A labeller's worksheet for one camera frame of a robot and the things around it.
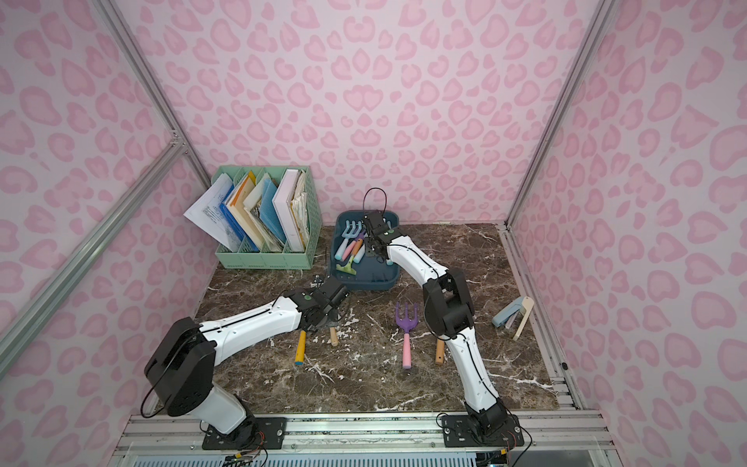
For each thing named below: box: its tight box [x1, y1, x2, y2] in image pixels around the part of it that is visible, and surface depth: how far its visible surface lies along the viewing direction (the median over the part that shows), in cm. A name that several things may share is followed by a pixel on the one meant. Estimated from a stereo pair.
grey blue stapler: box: [492, 295, 534, 341], surface depth 94 cm
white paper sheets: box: [182, 173, 242, 252], surface depth 100 cm
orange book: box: [228, 173, 266, 252], surface depth 99 cm
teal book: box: [271, 169, 301, 252], surface depth 99 cm
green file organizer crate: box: [212, 165, 323, 270], surface depth 102 cm
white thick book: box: [271, 169, 305, 253], surface depth 100 cm
